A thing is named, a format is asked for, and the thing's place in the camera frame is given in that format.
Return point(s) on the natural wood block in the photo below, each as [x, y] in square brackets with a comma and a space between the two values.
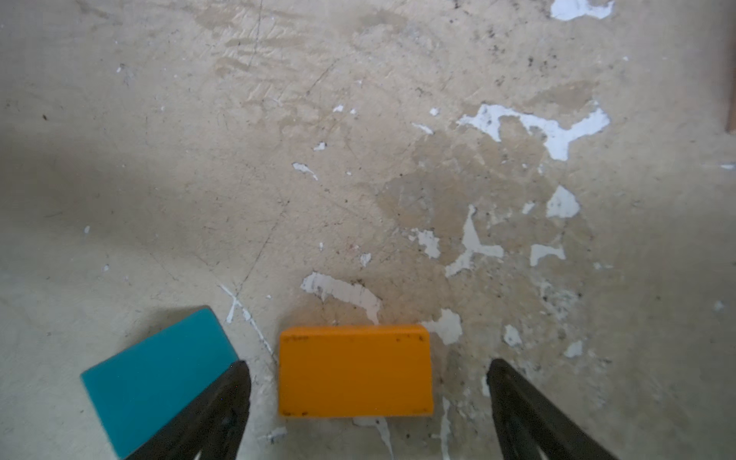
[731, 120]

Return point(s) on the orange wood block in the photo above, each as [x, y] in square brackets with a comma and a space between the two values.
[355, 371]

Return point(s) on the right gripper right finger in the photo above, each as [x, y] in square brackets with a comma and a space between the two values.
[529, 426]

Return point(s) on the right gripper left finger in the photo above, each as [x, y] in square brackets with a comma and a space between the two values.
[210, 427]

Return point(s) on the teal wood block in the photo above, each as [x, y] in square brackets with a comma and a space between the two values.
[138, 391]

